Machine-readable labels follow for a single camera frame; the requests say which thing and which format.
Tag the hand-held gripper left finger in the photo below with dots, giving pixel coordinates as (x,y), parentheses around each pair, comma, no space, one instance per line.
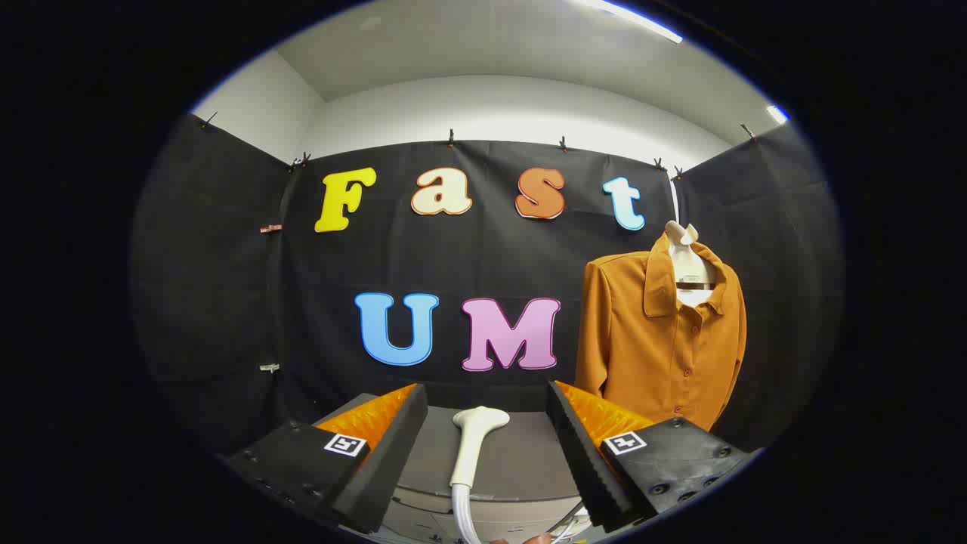
(385,461)

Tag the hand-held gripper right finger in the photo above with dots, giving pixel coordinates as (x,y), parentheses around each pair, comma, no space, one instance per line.
(585,461)

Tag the orange button shirt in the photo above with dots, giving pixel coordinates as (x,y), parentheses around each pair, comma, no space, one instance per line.
(642,355)

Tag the white clothes hanger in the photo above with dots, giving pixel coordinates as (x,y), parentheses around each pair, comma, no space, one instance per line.
(681,233)

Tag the grey drawer cabinet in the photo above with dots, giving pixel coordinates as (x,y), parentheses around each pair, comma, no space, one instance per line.
(521,461)

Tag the small ceiling light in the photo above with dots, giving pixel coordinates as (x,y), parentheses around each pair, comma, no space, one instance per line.
(777,114)

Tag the long ceiling light strip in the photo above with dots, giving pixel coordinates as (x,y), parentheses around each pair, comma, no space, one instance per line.
(642,23)

